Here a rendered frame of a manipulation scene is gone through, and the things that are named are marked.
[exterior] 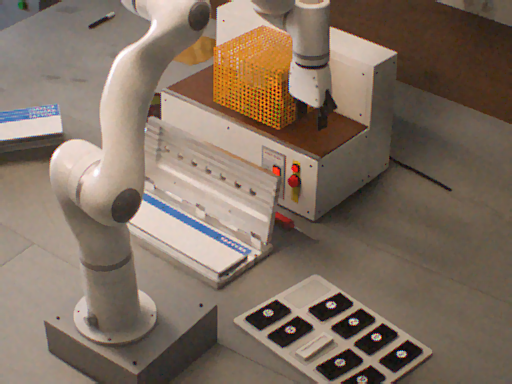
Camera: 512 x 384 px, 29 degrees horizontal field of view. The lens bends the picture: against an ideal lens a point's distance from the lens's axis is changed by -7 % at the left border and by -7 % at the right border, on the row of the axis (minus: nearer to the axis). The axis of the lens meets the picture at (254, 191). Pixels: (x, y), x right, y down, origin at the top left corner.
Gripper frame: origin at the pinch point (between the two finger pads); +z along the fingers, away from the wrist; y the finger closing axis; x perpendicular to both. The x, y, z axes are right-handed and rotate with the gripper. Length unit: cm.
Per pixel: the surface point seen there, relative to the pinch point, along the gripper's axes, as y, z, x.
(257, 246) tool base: -7.3, 36.2, -11.1
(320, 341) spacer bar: 29, 35, -25
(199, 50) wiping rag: -102, 40, 49
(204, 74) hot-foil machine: -60, 20, 17
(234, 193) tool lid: -17.8, 26.6, -8.9
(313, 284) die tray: 11.8, 37.2, -10.4
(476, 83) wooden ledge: -27, 45, 110
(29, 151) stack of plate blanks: -84, 34, -32
